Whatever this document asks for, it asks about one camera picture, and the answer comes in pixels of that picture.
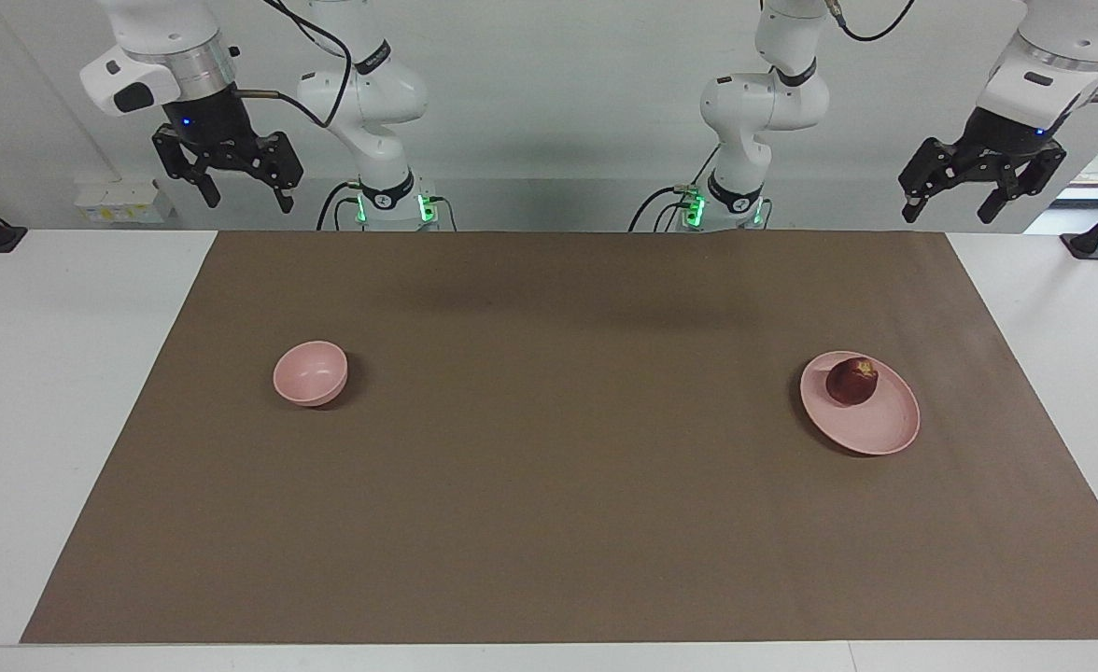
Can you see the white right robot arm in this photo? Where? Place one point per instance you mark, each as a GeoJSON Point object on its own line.
{"type": "Point", "coordinates": [372, 93]}

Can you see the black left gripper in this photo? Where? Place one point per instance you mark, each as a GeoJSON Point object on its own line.
{"type": "Point", "coordinates": [1002, 145]}

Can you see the pink plate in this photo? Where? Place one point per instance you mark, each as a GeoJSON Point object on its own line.
{"type": "Point", "coordinates": [871, 425]}

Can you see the white power socket box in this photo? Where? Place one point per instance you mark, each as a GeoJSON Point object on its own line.
{"type": "Point", "coordinates": [124, 201]}

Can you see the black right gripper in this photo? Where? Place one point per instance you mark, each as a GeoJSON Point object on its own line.
{"type": "Point", "coordinates": [218, 131]}

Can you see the brown table mat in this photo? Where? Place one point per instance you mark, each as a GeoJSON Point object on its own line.
{"type": "Point", "coordinates": [549, 485]}

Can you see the pink bowl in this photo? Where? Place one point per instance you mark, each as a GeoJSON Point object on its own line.
{"type": "Point", "coordinates": [309, 375]}

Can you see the dark red apple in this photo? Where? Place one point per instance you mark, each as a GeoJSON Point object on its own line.
{"type": "Point", "coordinates": [851, 384]}

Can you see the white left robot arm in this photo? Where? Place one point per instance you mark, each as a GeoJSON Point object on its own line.
{"type": "Point", "coordinates": [754, 103]}

